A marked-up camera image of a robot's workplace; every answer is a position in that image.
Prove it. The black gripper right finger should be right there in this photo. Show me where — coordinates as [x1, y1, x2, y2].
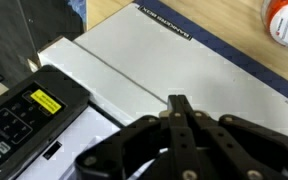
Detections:
[178, 94, 288, 180]

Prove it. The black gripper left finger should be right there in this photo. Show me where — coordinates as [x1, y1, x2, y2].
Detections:
[74, 94, 198, 180]

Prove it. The red white noodle bowl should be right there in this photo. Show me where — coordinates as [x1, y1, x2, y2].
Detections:
[260, 0, 288, 50]

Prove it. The black microwave oven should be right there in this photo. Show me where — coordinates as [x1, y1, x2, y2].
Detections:
[0, 64, 172, 180]

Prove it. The white blue bankers box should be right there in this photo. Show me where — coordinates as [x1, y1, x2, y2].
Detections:
[37, 0, 288, 143]

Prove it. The blue printed carton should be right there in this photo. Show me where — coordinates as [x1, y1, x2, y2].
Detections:
[67, 0, 87, 18]

